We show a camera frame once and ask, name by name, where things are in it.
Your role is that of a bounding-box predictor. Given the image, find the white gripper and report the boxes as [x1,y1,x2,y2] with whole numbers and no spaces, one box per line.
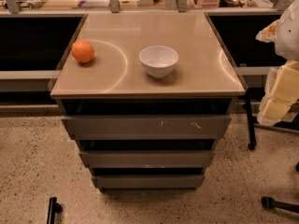
[256,0,299,126]

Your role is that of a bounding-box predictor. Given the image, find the grey top drawer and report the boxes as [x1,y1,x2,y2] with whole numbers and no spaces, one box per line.
[62,115,232,140]

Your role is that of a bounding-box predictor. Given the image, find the grey drawer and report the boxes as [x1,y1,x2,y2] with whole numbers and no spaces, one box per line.
[79,150,214,168]
[92,175,205,189]
[62,115,232,140]

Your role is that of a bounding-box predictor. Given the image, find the grey drawer cabinet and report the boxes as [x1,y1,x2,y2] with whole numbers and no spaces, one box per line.
[50,11,246,191]

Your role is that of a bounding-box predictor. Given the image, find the grey middle drawer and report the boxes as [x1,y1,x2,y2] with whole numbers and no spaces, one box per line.
[79,150,214,168]

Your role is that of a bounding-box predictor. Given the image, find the grey bottom drawer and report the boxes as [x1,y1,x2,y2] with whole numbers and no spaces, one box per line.
[92,175,205,189]

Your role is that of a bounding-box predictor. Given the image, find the black table leg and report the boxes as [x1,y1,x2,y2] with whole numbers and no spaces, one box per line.
[245,94,256,150]

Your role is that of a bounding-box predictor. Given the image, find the white ceramic bowl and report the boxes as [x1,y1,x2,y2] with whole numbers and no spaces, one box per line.
[139,46,178,78]

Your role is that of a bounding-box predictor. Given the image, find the black caster leg right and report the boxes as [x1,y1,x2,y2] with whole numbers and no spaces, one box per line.
[261,196,299,213]

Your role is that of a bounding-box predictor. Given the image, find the black caster leg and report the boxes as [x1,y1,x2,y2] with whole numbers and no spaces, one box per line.
[47,197,63,224]
[261,196,299,213]

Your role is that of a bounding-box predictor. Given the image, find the orange fruit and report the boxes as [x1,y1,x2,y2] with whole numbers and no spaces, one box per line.
[71,39,94,63]

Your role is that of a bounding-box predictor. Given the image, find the black caster leg left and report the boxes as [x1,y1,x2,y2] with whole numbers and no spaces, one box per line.
[47,197,63,224]

